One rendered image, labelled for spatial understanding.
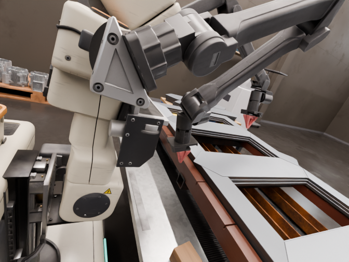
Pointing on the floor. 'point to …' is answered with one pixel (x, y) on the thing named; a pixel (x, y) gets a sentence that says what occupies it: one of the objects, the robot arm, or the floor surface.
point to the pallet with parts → (23, 82)
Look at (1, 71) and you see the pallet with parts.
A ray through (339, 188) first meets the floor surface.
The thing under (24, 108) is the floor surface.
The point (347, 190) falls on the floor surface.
